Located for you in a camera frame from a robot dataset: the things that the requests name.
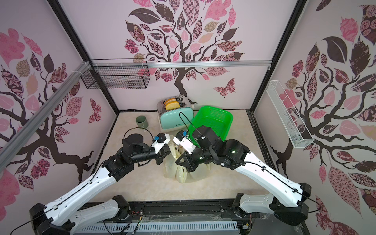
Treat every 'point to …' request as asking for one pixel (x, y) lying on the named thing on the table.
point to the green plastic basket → (219, 120)
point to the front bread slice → (171, 105)
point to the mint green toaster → (176, 113)
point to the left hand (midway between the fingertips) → (174, 150)
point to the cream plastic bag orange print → (174, 171)
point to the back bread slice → (171, 99)
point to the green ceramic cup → (142, 122)
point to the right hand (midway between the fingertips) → (179, 165)
